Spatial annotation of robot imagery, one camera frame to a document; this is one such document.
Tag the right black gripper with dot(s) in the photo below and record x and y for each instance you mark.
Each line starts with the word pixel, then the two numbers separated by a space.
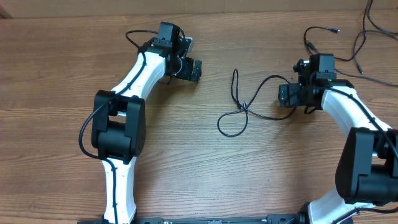
pixel 293 98

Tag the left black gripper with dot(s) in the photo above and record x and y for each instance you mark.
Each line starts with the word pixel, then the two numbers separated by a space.
pixel 185 71

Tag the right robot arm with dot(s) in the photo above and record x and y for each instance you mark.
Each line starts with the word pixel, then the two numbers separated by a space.
pixel 366 175

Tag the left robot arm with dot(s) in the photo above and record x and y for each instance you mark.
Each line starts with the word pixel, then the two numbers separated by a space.
pixel 118 118

